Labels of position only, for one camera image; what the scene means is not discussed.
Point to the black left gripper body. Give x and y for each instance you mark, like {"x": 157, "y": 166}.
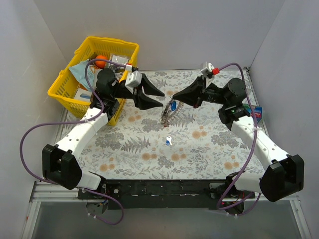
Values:
{"x": 136, "y": 92}

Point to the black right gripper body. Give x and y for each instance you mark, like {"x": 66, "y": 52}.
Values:
{"x": 200, "y": 91}

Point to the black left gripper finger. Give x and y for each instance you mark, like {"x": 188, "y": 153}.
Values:
{"x": 149, "y": 88}
{"x": 143, "y": 102}

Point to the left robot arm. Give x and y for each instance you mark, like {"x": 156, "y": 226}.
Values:
{"x": 59, "y": 161}

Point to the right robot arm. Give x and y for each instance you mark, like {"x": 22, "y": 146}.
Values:
{"x": 284, "y": 173}

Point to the silver foil packet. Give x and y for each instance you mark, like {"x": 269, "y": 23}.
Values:
{"x": 121, "y": 59}

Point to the orange ball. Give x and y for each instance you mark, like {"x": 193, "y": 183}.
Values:
{"x": 100, "y": 63}

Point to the white box in basket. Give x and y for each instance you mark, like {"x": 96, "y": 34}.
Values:
{"x": 83, "y": 95}

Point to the floral table mat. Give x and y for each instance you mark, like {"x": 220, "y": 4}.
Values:
{"x": 202, "y": 147}

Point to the light blue pouch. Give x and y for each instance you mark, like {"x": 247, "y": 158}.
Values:
{"x": 78, "y": 71}

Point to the blue tag with key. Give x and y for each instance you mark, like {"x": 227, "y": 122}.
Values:
{"x": 169, "y": 140}

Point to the blue red small box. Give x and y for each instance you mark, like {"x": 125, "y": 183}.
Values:
{"x": 258, "y": 113}

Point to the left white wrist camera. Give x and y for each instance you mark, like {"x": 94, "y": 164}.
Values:
{"x": 134, "y": 77}

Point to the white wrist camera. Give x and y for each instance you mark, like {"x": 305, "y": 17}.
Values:
{"x": 208, "y": 70}
{"x": 134, "y": 77}

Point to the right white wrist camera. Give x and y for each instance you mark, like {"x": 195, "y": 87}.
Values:
{"x": 208, "y": 70}

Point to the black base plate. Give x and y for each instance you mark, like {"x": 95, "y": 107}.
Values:
{"x": 135, "y": 194}

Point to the aluminium frame rail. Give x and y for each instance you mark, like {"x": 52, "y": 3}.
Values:
{"x": 158, "y": 209}

